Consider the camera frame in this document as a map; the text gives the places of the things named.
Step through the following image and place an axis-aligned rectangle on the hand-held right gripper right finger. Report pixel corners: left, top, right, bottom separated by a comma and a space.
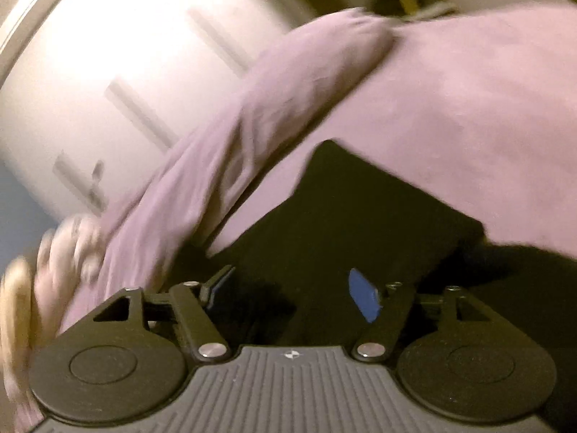
349, 268, 497, 362

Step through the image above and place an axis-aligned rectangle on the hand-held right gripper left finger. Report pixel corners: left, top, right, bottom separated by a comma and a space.
92, 265, 236, 363

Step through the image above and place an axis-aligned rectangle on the black sock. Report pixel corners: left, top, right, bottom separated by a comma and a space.
153, 140, 577, 420

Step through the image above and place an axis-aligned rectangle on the person's left hand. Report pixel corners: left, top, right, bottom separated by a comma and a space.
0, 216, 106, 409

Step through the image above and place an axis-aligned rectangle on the lilac duvet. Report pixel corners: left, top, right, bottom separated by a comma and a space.
13, 6, 400, 433

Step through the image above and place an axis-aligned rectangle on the lilac bed sheet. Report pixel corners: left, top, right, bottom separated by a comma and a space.
207, 2, 577, 262

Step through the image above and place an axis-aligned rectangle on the white panelled door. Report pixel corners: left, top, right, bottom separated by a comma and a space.
0, 0, 325, 240

